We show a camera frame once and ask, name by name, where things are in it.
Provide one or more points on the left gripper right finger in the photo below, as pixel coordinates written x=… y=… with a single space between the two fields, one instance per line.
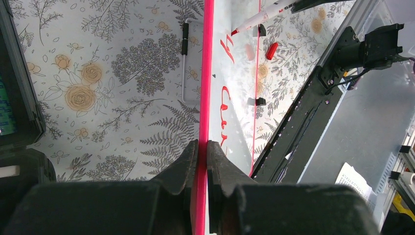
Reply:
x=238 y=205

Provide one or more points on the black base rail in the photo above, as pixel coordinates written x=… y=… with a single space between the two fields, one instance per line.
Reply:
x=286 y=154

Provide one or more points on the black poker chip case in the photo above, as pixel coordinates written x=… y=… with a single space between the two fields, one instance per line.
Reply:
x=21 y=123

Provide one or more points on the red whiteboard marker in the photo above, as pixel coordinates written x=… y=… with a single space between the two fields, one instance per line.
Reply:
x=269 y=12

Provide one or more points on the red marker cap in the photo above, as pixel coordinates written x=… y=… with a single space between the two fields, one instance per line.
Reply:
x=271 y=51

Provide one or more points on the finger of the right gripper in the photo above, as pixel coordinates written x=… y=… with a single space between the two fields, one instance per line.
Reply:
x=302 y=5

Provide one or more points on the white paper sheet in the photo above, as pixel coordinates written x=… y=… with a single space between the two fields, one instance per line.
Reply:
x=348 y=176

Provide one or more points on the pink-framed whiteboard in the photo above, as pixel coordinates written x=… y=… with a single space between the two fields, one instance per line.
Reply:
x=229 y=66

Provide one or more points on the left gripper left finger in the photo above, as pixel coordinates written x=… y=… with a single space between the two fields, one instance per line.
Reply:
x=160 y=206

